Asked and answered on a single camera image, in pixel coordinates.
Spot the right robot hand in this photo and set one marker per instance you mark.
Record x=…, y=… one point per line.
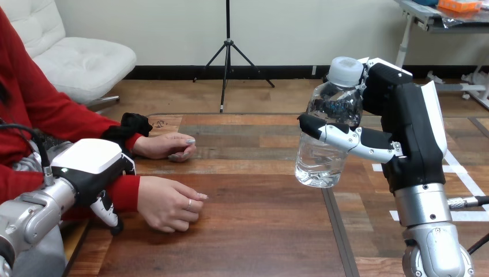
x=412, y=133

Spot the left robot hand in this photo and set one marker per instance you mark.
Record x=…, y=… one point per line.
x=89, y=160

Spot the person's hand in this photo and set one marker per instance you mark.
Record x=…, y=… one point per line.
x=164, y=206
x=162, y=145

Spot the clear water bottle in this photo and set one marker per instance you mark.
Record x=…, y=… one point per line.
x=321, y=164

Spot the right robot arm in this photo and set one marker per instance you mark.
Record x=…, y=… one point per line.
x=424, y=208

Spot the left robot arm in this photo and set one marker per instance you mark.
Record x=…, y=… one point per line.
x=34, y=214

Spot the person's forearm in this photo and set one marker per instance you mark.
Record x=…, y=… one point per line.
x=124, y=193
x=95, y=128

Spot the person's body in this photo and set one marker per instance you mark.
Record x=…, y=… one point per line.
x=23, y=76

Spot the white cushioned chair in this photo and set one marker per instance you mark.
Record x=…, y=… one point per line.
x=84, y=65

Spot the white desk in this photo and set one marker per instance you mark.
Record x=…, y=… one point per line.
x=404, y=38

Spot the black tripod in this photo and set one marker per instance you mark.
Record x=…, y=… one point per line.
x=227, y=49

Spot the foil sheet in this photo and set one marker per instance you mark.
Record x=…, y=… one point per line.
x=466, y=17

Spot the orange thing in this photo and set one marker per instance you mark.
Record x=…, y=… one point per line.
x=460, y=4

